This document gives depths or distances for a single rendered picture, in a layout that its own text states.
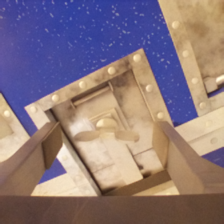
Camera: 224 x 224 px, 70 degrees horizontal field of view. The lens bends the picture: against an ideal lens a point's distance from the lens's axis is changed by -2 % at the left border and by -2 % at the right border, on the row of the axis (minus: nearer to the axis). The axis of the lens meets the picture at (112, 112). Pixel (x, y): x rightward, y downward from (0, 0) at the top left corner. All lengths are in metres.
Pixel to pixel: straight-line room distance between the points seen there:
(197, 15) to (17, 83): 0.19
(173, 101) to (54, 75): 0.12
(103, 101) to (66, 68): 0.05
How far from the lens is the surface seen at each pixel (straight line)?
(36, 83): 0.17
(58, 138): 0.16
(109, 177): 0.22
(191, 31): 0.19
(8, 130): 0.21
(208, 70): 0.20
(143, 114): 0.18
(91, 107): 0.18
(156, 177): 0.22
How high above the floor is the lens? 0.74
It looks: 7 degrees up
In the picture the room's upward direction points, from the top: 115 degrees counter-clockwise
